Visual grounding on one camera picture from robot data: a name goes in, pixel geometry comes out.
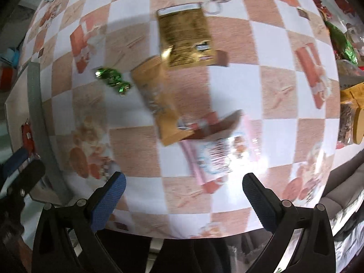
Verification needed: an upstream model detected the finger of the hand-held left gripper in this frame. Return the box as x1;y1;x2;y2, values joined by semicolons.
0;160;46;203
0;149;30;180

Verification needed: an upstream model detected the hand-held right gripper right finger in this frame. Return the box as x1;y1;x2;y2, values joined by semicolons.
242;173;336;273

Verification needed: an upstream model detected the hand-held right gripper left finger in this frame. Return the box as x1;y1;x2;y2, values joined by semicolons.
31;171;127;273

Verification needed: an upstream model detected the white tray with grey rim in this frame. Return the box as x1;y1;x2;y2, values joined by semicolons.
4;62;74;205

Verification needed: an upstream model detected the pink and white snack packet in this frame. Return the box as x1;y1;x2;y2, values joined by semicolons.
178;109;263;194

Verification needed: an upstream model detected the red square snack packet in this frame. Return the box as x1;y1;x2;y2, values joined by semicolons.
21;124;36;157

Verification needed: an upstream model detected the grey sofa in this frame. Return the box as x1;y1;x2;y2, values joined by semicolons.
321;151;364;234

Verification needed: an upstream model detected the orange container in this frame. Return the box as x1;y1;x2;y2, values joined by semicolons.
0;65;15;91

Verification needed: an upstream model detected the blue plastic bag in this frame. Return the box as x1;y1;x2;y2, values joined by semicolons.
0;48;22;66

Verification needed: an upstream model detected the tan snack packet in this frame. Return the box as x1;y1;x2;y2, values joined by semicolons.
131;56;197;146

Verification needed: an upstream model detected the green foil candy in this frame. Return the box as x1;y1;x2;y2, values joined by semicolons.
95;67;134;96

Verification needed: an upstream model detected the yellow snack box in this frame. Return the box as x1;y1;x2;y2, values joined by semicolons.
340;82;364;109

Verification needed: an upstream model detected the green foil snack bag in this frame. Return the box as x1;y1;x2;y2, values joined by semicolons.
324;20;359;64

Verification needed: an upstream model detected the dark gold snack packet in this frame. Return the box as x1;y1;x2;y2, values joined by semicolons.
156;3;217;68

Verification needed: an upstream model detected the pile of assorted snack packets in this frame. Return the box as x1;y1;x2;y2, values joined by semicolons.
310;0;364;148

